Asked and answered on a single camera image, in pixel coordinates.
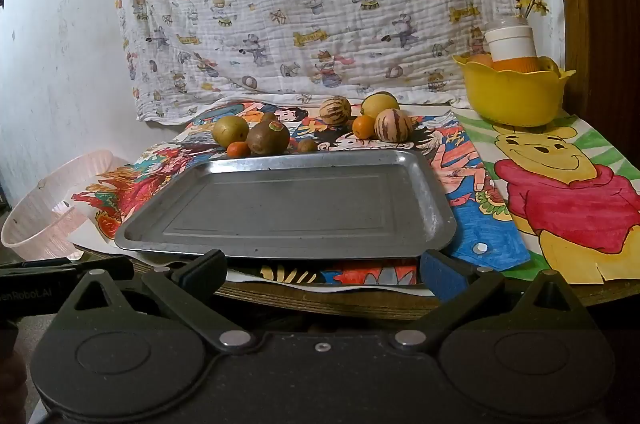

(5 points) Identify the metal tray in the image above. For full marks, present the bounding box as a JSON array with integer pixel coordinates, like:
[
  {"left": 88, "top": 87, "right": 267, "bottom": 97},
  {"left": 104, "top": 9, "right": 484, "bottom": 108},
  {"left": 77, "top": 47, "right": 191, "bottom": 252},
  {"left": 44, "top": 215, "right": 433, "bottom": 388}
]
[{"left": 114, "top": 149, "right": 458, "bottom": 261}]

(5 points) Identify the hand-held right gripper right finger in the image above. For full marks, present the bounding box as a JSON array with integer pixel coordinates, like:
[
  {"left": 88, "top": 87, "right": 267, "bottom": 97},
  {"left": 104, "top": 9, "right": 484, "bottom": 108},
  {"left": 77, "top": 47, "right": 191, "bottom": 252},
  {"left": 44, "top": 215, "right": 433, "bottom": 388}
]
[{"left": 392, "top": 249, "right": 598, "bottom": 352}]

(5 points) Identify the striped pepino melon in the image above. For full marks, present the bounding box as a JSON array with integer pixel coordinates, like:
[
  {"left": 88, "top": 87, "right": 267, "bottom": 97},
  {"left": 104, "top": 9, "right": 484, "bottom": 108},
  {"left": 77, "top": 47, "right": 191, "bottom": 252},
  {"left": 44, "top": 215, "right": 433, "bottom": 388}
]
[
  {"left": 319, "top": 96, "right": 352, "bottom": 126},
  {"left": 375, "top": 108, "right": 414, "bottom": 143}
]

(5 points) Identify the white plastic container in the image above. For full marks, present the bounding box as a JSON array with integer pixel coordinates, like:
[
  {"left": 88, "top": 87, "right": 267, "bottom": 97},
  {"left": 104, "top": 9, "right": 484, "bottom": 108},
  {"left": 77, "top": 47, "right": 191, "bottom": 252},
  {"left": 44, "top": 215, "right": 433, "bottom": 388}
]
[{"left": 483, "top": 15, "right": 538, "bottom": 61}]

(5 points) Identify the printed blanket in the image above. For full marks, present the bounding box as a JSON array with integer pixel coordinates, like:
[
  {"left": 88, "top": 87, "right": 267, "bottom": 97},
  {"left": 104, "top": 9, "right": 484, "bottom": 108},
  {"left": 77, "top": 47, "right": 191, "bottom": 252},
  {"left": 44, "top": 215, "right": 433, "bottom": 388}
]
[{"left": 109, "top": 0, "right": 516, "bottom": 122}]

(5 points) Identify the brown kiwi with sticker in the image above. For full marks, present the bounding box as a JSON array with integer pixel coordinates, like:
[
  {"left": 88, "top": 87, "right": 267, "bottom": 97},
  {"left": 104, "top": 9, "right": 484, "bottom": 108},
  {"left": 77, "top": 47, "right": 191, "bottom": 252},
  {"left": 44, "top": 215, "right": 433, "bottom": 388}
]
[{"left": 246, "top": 120, "right": 291, "bottom": 156}]

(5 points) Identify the orange plastic cup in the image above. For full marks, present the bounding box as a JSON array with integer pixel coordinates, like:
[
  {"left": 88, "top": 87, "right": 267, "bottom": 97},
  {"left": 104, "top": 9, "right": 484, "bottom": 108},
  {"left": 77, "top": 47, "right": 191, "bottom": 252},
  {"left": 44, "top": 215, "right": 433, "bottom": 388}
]
[{"left": 492, "top": 57, "right": 543, "bottom": 75}]

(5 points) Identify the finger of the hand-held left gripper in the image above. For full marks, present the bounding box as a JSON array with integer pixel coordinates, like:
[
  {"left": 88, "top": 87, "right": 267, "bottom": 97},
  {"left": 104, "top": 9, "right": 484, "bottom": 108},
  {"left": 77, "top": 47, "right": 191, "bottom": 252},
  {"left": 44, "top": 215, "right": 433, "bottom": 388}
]
[{"left": 77, "top": 255, "right": 135, "bottom": 281}]

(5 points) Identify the pink plastic basket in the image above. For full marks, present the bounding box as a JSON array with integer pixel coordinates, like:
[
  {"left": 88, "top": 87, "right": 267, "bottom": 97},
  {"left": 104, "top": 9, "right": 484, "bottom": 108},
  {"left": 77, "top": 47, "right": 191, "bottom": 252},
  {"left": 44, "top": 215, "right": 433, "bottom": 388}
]
[{"left": 1, "top": 149, "right": 128, "bottom": 262}]

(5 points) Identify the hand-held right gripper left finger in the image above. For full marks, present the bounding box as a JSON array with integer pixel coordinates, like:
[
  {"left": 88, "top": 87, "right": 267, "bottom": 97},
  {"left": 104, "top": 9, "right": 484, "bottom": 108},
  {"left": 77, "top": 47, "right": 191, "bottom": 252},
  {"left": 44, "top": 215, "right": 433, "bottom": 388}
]
[{"left": 60, "top": 249, "right": 253, "bottom": 353}]

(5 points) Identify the curved wooden board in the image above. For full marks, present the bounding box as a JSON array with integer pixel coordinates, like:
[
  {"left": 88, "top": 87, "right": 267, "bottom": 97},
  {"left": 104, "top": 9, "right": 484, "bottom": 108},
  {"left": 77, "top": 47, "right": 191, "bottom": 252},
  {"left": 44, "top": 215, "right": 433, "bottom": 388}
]
[{"left": 545, "top": 0, "right": 640, "bottom": 195}]

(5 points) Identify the green kiwi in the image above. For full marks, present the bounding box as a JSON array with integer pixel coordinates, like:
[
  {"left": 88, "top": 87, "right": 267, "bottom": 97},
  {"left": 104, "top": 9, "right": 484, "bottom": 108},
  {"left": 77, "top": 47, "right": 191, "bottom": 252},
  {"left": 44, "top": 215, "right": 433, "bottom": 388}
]
[{"left": 211, "top": 115, "right": 250, "bottom": 146}]

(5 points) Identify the yellow lemon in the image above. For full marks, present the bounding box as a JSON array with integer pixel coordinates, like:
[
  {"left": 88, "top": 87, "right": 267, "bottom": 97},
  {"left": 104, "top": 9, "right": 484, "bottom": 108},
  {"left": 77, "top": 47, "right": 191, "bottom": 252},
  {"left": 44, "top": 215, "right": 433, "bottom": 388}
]
[{"left": 360, "top": 91, "right": 401, "bottom": 117}]

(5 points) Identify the yellow plastic bowl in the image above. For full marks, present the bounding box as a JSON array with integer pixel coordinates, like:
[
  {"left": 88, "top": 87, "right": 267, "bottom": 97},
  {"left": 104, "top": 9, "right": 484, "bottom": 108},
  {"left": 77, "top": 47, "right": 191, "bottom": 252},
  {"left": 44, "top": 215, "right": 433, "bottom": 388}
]
[{"left": 452, "top": 53, "right": 577, "bottom": 127}]

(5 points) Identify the small orange mandarin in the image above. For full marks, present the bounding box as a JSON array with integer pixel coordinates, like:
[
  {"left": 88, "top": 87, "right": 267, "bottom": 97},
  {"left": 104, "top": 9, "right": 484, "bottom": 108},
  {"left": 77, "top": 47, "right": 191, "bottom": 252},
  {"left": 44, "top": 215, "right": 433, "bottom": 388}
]
[{"left": 352, "top": 115, "right": 377, "bottom": 140}]

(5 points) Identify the yellow bear drawing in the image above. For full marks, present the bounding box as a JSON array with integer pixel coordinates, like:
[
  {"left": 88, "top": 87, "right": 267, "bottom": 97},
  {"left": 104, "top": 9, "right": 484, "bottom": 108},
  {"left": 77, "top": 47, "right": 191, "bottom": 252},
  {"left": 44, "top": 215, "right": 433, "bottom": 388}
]
[{"left": 452, "top": 109, "right": 640, "bottom": 285}]

